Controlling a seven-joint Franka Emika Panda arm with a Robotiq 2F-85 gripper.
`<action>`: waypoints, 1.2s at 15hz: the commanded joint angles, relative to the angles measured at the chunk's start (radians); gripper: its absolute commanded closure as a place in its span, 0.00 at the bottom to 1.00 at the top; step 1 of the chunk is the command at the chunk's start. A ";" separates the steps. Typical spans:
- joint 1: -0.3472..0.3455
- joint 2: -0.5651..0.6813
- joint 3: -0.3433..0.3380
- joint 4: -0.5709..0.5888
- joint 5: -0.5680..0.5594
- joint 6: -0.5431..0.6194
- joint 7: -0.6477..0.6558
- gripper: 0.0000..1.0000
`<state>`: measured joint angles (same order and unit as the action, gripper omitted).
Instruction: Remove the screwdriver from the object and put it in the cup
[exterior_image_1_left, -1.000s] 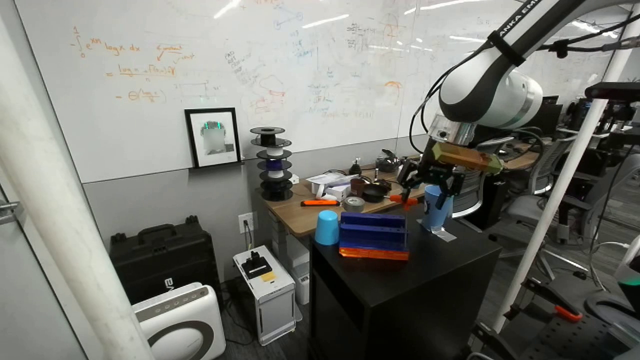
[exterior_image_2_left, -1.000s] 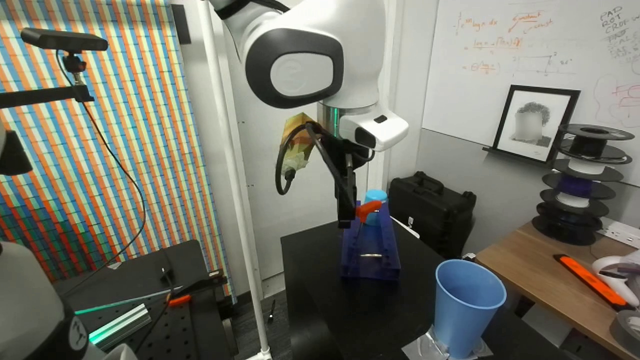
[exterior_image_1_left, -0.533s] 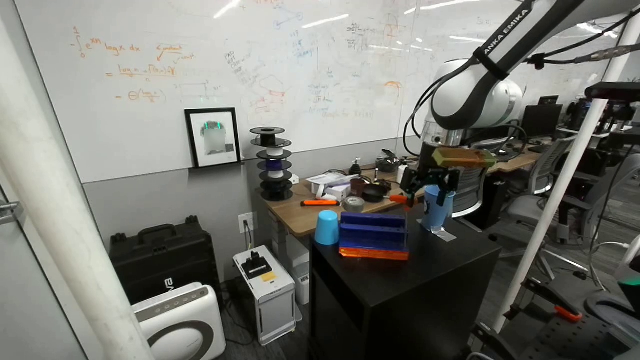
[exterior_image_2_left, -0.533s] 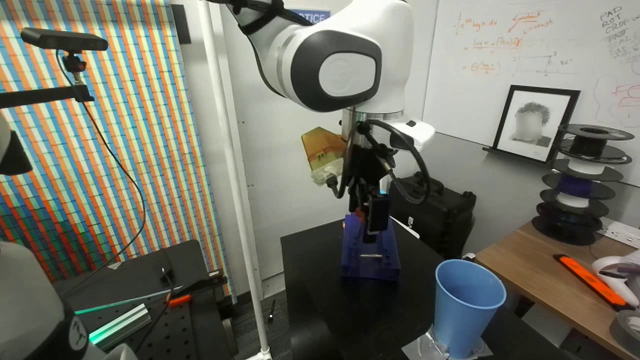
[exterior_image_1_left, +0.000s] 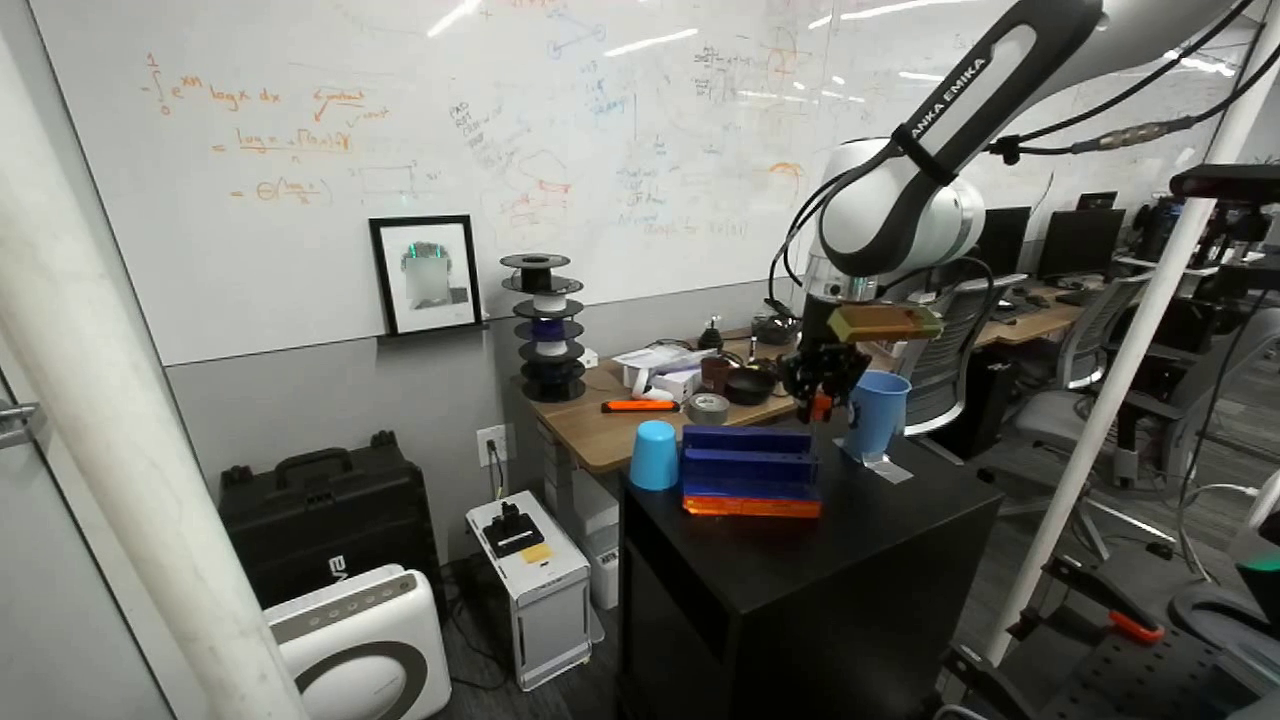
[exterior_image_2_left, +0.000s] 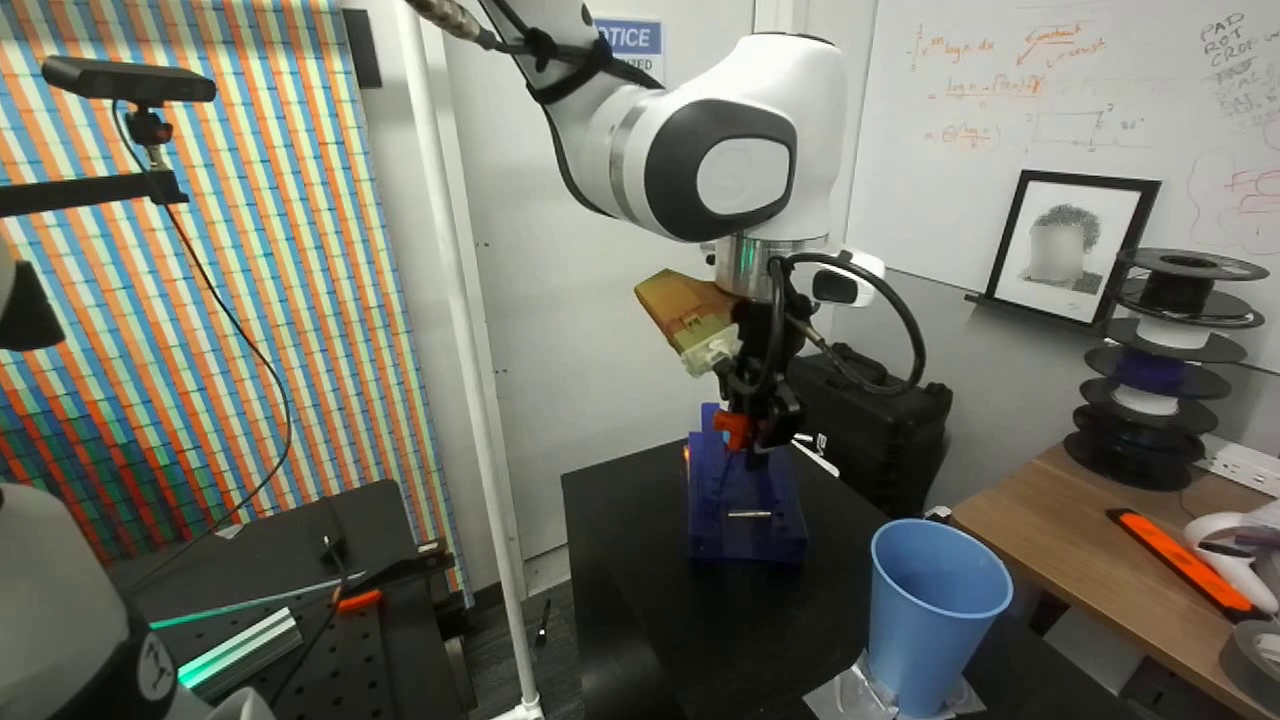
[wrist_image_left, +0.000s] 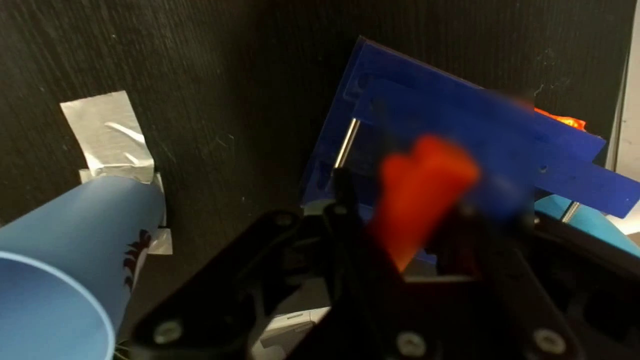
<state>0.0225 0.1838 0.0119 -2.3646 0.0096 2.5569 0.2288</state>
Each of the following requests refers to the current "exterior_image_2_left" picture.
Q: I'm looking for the stack of filament spools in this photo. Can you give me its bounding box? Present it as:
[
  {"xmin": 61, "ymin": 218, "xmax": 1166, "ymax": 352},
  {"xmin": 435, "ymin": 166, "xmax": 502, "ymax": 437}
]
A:
[{"xmin": 1062, "ymin": 247, "xmax": 1270, "ymax": 492}]

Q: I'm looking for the white power strip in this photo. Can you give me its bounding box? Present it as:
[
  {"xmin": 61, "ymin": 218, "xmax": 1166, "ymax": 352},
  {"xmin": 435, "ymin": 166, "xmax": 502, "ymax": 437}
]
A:
[{"xmin": 1194, "ymin": 434, "xmax": 1280, "ymax": 499}]

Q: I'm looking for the wooden table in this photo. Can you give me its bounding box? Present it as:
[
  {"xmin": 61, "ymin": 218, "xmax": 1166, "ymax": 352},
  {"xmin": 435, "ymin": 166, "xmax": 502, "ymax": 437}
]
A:
[{"xmin": 950, "ymin": 440, "xmax": 1280, "ymax": 720}]

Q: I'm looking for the orange screwdriver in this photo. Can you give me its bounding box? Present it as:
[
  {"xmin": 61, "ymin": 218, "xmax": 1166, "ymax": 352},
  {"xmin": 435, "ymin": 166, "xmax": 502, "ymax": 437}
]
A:
[{"xmin": 712, "ymin": 406, "xmax": 756, "ymax": 453}]

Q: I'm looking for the black cable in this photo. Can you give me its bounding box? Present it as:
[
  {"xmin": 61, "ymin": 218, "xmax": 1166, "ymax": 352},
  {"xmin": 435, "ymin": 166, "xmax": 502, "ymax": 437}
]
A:
[{"xmin": 111, "ymin": 100, "xmax": 294, "ymax": 593}]

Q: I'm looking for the camera on mount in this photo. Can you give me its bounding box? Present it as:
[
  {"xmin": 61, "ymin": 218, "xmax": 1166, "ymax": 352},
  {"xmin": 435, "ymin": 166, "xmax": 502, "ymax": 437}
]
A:
[{"xmin": 0, "ymin": 55, "xmax": 219, "ymax": 218}]

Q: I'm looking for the blue translucent holder block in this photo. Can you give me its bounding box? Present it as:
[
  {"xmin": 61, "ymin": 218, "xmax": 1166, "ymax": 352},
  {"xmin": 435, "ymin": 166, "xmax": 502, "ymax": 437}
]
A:
[{"xmin": 685, "ymin": 402, "xmax": 810, "ymax": 567}]

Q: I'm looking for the aluminium extrusion bar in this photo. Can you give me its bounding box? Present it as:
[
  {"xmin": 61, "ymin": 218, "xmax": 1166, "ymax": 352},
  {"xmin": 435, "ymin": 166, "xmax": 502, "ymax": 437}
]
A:
[{"xmin": 177, "ymin": 607, "xmax": 304, "ymax": 694}]

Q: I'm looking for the whiteboard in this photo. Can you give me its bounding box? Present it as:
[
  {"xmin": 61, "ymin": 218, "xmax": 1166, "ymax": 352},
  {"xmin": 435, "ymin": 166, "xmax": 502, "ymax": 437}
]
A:
[{"xmin": 845, "ymin": 0, "xmax": 1280, "ymax": 373}]

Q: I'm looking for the grey tape roll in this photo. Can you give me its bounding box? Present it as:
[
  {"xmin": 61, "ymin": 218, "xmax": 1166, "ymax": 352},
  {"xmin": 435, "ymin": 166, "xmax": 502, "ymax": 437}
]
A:
[{"xmin": 1217, "ymin": 619, "xmax": 1280, "ymax": 713}]

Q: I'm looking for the blue plastic cup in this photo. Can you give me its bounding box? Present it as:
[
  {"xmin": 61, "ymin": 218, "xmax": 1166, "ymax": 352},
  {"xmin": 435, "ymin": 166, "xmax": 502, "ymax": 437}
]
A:
[{"xmin": 865, "ymin": 518, "xmax": 1015, "ymax": 717}]

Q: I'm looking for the orange and black tool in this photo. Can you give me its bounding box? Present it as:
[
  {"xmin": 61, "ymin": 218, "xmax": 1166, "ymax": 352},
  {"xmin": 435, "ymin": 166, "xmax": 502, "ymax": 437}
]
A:
[{"xmin": 1105, "ymin": 507, "xmax": 1264, "ymax": 622}]

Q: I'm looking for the black hard case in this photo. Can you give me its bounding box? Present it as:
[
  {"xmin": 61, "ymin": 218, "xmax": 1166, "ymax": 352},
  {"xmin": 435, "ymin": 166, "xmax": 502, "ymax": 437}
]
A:
[{"xmin": 788, "ymin": 342, "xmax": 954, "ymax": 517}]

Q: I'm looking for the black framed picture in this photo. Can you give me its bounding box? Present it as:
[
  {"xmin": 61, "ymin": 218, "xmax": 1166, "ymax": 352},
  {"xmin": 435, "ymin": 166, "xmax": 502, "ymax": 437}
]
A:
[{"xmin": 965, "ymin": 170, "xmax": 1163, "ymax": 330}]

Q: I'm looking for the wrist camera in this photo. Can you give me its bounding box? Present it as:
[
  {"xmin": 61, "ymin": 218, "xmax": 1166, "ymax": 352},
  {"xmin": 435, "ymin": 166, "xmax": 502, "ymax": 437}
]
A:
[{"xmin": 634, "ymin": 268, "xmax": 747, "ymax": 378}]

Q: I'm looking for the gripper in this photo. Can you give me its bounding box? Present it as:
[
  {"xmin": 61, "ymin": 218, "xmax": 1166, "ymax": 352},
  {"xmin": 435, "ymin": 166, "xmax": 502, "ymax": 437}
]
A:
[{"xmin": 714, "ymin": 296, "xmax": 813, "ymax": 472}]

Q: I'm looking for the thin metal rod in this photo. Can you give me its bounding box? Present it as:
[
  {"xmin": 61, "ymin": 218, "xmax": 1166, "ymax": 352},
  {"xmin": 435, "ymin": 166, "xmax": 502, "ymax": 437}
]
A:
[{"xmin": 150, "ymin": 573, "xmax": 367, "ymax": 631}]

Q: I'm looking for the blue notice sign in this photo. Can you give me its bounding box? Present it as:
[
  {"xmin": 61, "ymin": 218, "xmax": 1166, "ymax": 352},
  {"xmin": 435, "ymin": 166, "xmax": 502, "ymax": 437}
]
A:
[{"xmin": 592, "ymin": 17, "xmax": 667, "ymax": 87}]

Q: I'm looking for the white pole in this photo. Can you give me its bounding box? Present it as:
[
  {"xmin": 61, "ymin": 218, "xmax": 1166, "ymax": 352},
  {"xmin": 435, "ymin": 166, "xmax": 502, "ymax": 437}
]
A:
[{"xmin": 393, "ymin": 0, "xmax": 547, "ymax": 720}]

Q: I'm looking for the white hand controller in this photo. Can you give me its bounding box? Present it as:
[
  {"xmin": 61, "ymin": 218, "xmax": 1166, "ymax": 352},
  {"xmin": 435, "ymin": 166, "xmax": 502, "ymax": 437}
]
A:
[{"xmin": 1184, "ymin": 498, "xmax": 1280, "ymax": 615}]

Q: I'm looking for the colourful striped panel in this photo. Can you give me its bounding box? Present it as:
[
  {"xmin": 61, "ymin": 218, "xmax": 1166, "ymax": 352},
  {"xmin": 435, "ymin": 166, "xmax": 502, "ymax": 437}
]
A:
[{"xmin": 0, "ymin": 0, "xmax": 473, "ymax": 593}]

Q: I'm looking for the black and orange clamp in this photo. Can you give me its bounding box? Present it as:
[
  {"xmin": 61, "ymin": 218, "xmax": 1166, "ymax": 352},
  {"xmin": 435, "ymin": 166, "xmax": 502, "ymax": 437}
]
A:
[{"xmin": 318, "ymin": 538, "xmax": 457, "ymax": 614}]

